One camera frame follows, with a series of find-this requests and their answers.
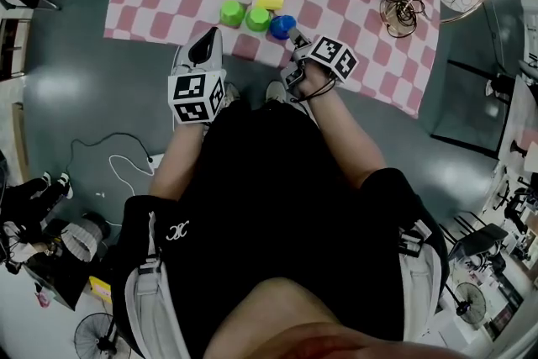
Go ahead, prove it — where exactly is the white shoulder strap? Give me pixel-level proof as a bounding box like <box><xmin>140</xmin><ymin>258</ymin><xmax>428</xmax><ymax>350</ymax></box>
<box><xmin>397</xmin><ymin>218</ymin><xmax>442</xmax><ymax>341</ymax></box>
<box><xmin>124</xmin><ymin>210</ymin><xmax>190</xmax><ymax>359</ymax></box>

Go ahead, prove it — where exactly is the yellow box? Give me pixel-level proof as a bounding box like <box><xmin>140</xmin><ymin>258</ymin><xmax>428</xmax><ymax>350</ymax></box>
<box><xmin>87</xmin><ymin>275</ymin><xmax>113</xmax><ymax>304</ymax></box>

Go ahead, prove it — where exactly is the black floor cable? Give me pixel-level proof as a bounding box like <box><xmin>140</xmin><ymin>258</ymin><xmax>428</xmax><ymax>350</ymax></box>
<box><xmin>69</xmin><ymin>132</ymin><xmax>155</xmax><ymax>165</ymax></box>

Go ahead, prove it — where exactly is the white pleated shade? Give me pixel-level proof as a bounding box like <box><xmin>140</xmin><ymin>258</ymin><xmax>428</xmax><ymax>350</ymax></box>
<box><xmin>61</xmin><ymin>220</ymin><xmax>106</xmax><ymax>262</ymax></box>

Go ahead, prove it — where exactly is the person's neck and chin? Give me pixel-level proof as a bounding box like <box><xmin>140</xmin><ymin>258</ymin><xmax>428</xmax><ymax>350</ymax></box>
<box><xmin>203</xmin><ymin>277</ymin><xmax>463</xmax><ymax>359</ymax></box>

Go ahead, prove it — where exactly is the person's black shirt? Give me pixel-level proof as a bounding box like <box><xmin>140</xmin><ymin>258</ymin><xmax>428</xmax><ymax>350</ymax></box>
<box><xmin>111</xmin><ymin>98</ymin><xmax>450</xmax><ymax>359</ymax></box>

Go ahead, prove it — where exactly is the person's right shoe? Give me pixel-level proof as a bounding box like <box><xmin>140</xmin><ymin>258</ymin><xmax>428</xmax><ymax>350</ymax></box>
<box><xmin>265</xmin><ymin>80</ymin><xmax>287</xmax><ymax>103</ymax></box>

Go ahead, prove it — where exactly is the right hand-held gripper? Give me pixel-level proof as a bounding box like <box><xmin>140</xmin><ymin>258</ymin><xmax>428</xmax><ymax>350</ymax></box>
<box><xmin>280</xmin><ymin>25</ymin><xmax>358</xmax><ymax>92</ymax></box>

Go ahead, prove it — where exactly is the person's right hand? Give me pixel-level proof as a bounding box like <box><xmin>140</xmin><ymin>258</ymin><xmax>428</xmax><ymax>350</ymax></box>
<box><xmin>296</xmin><ymin>61</ymin><xmax>337</xmax><ymax>98</ymax></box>

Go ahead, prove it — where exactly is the blue paper cup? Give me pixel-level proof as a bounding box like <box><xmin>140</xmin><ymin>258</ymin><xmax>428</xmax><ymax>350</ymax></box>
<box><xmin>269</xmin><ymin>14</ymin><xmax>298</xmax><ymax>41</ymax></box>

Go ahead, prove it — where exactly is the person's left shoe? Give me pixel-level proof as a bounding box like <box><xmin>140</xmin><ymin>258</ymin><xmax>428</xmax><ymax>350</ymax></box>
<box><xmin>222</xmin><ymin>82</ymin><xmax>241</xmax><ymax>106</ymax></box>

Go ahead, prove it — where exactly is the person's shoe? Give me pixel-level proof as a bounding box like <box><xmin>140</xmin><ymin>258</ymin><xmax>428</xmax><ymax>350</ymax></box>
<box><xmin>265</xmin><ymin>80</ymin><xmax>287</xmax><ymax>103</ymax></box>
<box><xmin>222</xmin><ymin>82</ymin><xmax>241</xmax><ymax>106</ymax></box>

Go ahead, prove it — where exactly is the person's left forearm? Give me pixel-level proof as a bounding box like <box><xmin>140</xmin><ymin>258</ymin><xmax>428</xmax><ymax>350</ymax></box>
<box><xmin>149</xmin><ymin>121</ymin><xmax>211</xmax><ymax>203</ymax></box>

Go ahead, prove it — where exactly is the black framed side table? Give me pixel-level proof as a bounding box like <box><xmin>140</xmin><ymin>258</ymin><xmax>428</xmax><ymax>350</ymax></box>
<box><xmin>429</xmin><ymin>59</ymin><xmax>538</xmax><ymax>161</ymax></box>

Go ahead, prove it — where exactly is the white floor cable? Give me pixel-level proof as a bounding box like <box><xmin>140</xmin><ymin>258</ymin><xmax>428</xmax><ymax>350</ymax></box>
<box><xmin>108</xmin><ymin>154</ymin><xmax>156</xmax><ymax>198</ymax></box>

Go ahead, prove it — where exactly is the person's right forearm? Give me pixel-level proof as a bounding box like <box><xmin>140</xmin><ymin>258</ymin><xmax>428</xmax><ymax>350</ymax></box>
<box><xmin>298</xmin><ymin>90</ymin><xmax>388</xmax><ymax>190</ymax></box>

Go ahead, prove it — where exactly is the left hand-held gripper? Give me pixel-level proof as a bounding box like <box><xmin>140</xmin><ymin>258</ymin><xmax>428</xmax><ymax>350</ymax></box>
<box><xmin>166</xmin><ymin>26</ymin><xmax>227</xmax><ymax>125</ymax></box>

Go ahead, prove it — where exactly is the green paper cup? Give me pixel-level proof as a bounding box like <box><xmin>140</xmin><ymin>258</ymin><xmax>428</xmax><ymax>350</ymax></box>
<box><xmin>219</xmin><ymin>0</ymin><xmax>246</xmax><ymax>27</ymax></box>
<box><xmin>245</xmin><ymin>7</ymin><xmax>272</xmax><ymax>33</ymax></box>

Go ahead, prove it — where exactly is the black wrist cord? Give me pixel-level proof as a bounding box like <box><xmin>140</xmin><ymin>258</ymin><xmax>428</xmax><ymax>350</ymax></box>
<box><xmin>289</xmin><ymin>77</ymin><xmax>340</xmax><ymax>104</ymax></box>

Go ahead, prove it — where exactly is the black floor fan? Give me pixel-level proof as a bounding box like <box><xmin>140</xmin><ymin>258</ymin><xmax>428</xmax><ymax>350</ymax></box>
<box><xmin>73</xmin><ymin>311</ymin><xmax>127</xmax><ymax>359</ymax></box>
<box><xmin>453</xmin><ymin>281</ymin><xmax>488</xmax><ymax>325</ymax></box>

